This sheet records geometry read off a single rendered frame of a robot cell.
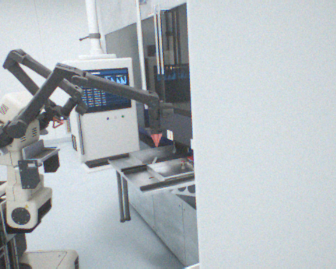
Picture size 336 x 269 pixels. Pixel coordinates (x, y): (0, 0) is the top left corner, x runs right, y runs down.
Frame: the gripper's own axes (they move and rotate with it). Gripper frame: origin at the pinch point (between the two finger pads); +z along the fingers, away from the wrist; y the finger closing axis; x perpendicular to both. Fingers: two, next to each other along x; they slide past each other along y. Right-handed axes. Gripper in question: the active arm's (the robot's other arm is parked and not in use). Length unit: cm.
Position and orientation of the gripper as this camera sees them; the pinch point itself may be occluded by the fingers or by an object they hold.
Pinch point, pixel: (156, 144)
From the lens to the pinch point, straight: 172.5
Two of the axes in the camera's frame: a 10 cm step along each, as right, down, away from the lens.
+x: -4.2, -1.8, 8.9
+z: 0.7, 9.7, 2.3
